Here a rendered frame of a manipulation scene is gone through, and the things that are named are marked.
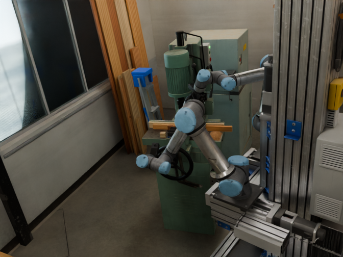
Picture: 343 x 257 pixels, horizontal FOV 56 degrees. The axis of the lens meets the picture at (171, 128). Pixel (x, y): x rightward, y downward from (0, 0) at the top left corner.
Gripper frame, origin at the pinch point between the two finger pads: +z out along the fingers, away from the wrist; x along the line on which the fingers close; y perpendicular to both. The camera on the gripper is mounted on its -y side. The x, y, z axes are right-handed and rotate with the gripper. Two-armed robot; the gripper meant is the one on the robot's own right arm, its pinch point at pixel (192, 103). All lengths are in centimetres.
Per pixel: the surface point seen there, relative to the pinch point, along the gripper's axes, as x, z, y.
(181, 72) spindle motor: -2.2, -12.8, -19.2
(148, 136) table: -28.9, 34.3, -2.5
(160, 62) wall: 73, 187, -195
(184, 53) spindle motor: 1.5, -22.3, -26.5
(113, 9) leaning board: -1, 68, -186
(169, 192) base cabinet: -22, 69, 34
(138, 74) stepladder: -7, 64, -86
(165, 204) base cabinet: -26, 81, 39
